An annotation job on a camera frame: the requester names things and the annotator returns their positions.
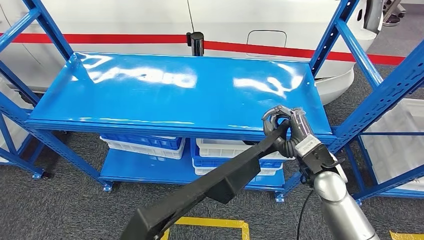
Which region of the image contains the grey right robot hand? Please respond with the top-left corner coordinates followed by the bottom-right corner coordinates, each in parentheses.
top-left (261, 104), bottom-right (314, 146)

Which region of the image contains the black plastic plate holder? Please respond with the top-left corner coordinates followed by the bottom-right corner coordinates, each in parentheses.
top-left (119, 119), bottom-right (292, 240)

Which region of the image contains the blue metal shelf rack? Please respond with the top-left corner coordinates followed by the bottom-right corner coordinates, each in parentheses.
top-left (341, 130), bottom-right (424, 206)
top-left (0, 110), bottom-right (46, 180)
top-left (0, 0), bottom-right (424, 204)

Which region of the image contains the red barrier belt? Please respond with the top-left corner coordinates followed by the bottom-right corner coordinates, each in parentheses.
top-left (203, 40), bottom-right (406, 66)
top-left (0, 32), bottom-right (188, 45)

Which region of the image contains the blue plastic bin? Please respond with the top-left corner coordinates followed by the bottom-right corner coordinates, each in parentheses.
top-left (190, 138), bottom-right (286, 169)
top-left (99, 132), bottom-right (183, 151)

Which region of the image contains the yellow floor tape square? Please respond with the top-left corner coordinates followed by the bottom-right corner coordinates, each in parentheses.
top-left (159, 216), bottom-right (250, 240)
top-left (389, 230), bottom-right (424, 240)

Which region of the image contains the white car body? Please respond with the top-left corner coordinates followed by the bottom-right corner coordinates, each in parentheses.
top-left (0, 0), bottom-right (382, 105)

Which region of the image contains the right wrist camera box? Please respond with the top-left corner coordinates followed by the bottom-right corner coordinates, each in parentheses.
top-left (294, 134), bottom-right (345, 180)

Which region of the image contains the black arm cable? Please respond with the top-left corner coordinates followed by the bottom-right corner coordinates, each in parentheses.
top-left (296, 188), bottom-right (315, 240)

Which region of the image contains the black stanchion post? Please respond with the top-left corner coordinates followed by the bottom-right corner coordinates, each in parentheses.
top-left (186, 31), bottom-right (205, 57)

